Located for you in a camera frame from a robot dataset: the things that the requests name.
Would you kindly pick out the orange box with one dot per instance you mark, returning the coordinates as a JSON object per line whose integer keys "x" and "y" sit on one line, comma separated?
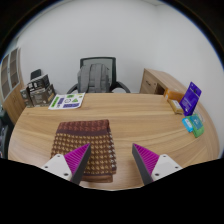
{"x": 173, "y": 94}

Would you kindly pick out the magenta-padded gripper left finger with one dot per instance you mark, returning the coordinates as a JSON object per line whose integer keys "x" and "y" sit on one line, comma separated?
{"x": 60, "y": 165}

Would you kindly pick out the purple standing box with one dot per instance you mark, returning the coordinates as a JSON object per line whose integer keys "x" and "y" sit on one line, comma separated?
{"x": 191, "y": 99}

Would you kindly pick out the black sofa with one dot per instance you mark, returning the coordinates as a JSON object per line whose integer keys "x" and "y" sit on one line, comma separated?
{"x": 4, "y": 133}

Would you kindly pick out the white printed sheet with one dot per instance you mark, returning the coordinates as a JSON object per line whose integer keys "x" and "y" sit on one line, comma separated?
{"x": 66, "y": 101}

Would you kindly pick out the low wooden side cabinet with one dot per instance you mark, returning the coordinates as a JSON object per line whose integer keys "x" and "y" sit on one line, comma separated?
{"x": 155, "y": 81}

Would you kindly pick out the large dark printed box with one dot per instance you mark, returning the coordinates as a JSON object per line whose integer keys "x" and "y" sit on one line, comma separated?
{"x": 43, "y": 96}

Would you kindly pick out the teal small box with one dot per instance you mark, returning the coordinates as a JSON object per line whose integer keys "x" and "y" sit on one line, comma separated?
{"x": 187, "y": 124}

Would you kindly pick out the grey backpack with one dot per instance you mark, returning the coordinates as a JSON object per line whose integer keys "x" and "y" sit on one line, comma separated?
{"x": 93, "y": 78}

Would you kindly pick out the brown patterned towel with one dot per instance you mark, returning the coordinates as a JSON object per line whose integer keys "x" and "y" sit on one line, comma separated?
{"x": 80, "y": 136}

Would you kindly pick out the black mesh office chair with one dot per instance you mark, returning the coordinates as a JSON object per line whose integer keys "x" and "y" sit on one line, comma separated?
{"x": 112, "y": 61}

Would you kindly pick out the flat dark printed box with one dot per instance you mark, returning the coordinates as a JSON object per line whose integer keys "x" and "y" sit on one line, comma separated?
{"x": 38, "y": 82}

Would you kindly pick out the green small box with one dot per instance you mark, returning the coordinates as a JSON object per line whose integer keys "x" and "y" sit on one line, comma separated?
{"x": 197, "y": 126}

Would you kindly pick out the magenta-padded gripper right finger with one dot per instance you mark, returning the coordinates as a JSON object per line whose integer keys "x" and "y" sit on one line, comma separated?
{"x": 163, "y": 165}

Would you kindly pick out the small yellow box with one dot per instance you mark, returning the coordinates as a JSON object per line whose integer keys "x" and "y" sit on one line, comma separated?
{"x": 175, "y": 106}

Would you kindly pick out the wooden cabinet with glass doors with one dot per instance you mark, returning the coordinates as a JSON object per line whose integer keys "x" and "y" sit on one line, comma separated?
{"x": 13, "y": 100}

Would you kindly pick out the black visitor chair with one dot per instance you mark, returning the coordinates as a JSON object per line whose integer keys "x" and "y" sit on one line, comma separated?
{"x": 35, "y": 74}

